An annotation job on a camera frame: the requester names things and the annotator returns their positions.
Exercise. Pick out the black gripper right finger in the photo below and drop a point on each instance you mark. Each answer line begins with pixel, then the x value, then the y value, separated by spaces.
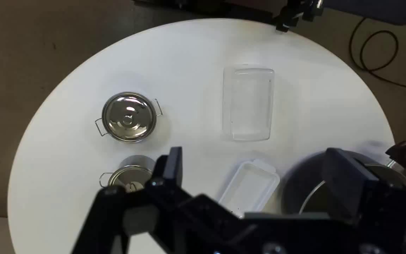
pixel 372 220

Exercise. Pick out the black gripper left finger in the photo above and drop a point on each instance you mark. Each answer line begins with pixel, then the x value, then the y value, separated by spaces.
pixel 177 222

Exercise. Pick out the clear rectangular plastic container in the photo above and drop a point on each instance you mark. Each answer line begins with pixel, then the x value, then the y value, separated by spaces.
pixel 247 103

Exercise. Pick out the open small steel pot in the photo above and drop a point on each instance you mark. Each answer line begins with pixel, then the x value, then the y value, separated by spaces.
pixel 131 174

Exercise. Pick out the black frying pan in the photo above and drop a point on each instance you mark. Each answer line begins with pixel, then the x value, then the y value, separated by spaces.
pixel 303 189

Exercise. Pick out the white rectangular plastic lid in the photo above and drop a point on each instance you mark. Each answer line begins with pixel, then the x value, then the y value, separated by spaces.
pixel 248 187

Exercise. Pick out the lidded small steel pot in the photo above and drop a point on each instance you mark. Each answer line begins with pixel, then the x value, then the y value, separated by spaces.
pixel 128 117

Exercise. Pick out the round white table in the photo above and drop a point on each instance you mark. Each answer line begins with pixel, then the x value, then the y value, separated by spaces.
pixel 318 102

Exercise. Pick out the black clamp at table edge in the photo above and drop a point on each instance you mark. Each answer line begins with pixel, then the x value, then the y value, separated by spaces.
pixel 296 10

